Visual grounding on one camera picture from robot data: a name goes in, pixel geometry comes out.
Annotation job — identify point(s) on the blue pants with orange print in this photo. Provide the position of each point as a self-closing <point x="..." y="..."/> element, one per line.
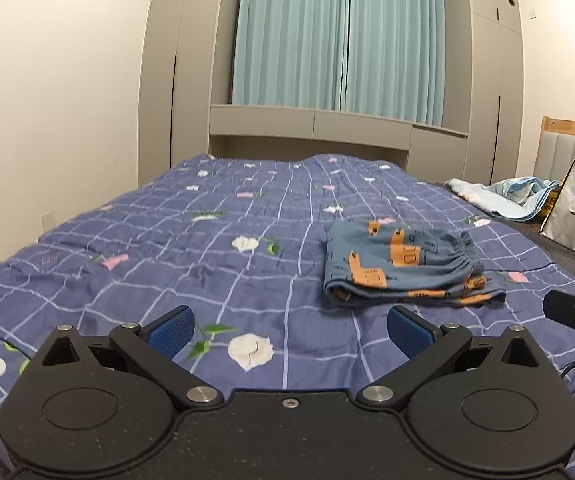
<point x="407" y="265"/>

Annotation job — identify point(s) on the yellow bag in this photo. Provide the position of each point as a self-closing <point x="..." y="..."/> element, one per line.
<point x="551" y="205"/>

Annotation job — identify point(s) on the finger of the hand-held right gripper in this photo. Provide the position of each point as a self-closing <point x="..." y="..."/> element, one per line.
<point x="572" y="312"/>

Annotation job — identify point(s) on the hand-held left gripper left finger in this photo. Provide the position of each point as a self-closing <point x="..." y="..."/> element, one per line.
<point x="170" y="332"/>

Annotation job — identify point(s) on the light blue curtain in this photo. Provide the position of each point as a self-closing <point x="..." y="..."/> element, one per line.
<point x="337" y="35"/>

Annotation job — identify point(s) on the blue checked floral quilt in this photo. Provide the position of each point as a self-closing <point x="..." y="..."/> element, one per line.
<point x="192" y="270"/>

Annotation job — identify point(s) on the white wall socket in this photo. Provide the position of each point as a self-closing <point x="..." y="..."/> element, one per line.
<point x="47" y="220"/>

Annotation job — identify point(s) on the padded grey headboard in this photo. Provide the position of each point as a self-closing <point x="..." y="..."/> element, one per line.
<point x="562" y="150"/>

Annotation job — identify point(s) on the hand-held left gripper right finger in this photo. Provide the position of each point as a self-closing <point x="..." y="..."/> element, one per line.
<point x="407" y="332"/>

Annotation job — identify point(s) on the light blue blanket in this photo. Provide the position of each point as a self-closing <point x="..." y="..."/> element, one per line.
<point x="502" y="197"/>

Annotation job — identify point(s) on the grey built-in cabinet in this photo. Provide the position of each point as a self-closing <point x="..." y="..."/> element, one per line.
<point x="317" y="125"/>

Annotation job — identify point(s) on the white wall switch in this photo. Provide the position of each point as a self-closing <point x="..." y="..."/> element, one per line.
<point x="532" y="12"/>

